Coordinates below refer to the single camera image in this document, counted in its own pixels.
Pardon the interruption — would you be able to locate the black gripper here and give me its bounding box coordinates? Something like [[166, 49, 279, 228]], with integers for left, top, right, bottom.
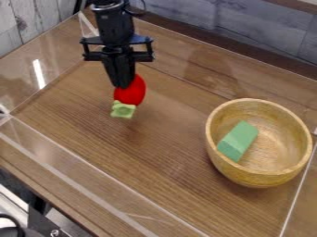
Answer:
[[79, 1, 153, 89]]

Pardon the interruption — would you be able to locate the red plush strawberry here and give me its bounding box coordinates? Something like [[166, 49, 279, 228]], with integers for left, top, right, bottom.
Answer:
[[109, 74, 145, 119]]

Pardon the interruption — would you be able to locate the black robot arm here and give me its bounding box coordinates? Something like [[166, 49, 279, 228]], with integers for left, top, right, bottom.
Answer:
[[79, 0, 155, 89]]

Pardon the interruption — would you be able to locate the green block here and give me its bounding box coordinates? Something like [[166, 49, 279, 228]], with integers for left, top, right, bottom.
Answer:
[[216, 120, 258, 162]]

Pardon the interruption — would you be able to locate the wooden bowl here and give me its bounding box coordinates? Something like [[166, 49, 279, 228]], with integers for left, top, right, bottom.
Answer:
[[204, 98, 313, 188]]

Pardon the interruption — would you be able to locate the black table clamp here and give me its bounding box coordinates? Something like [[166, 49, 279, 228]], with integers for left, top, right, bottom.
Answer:
[[0, 207, 72, 237]]

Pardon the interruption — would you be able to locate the clear acrylic corner bracket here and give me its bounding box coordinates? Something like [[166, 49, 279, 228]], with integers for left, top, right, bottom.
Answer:
[[77, 11, 99, 38]]

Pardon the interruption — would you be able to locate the clear acrylic tray wall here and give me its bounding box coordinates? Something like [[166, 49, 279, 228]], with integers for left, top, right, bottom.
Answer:
[[0, 112, 207, 237]]

